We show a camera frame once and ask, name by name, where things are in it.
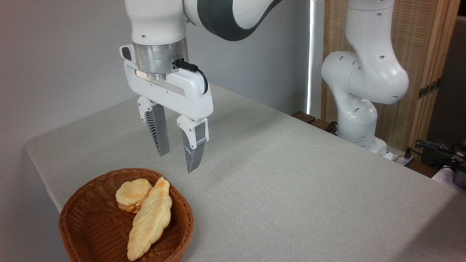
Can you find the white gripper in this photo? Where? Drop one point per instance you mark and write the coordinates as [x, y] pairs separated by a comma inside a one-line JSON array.
[[182, 94]]

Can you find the brown wicker basket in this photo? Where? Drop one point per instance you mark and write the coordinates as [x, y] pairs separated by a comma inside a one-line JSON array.
[[91, 225]]

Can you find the dark wooden block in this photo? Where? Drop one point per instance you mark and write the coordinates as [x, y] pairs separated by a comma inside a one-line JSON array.
[[321, 125], [303, 116]]

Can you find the grey tablecloth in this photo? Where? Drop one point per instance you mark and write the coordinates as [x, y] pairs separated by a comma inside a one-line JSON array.
[[273, 182]]

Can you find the white vertical wall trim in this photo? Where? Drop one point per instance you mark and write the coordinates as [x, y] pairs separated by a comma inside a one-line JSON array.
[[316, 54]]

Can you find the long braided bread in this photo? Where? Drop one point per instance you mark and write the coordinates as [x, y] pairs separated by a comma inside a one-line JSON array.
[[151, 218]]

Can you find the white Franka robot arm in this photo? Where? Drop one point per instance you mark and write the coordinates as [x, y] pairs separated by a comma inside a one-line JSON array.
[[364, 72]]

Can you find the metal screen hinge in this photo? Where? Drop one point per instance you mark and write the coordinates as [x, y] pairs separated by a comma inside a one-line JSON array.
[[429, 88]]

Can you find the wooden woven folding screen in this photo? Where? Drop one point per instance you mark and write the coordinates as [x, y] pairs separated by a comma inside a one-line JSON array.
[[411, 36]]

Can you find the round bread roll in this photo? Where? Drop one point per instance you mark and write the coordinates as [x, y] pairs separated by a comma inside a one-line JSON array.
[[131, 193]]

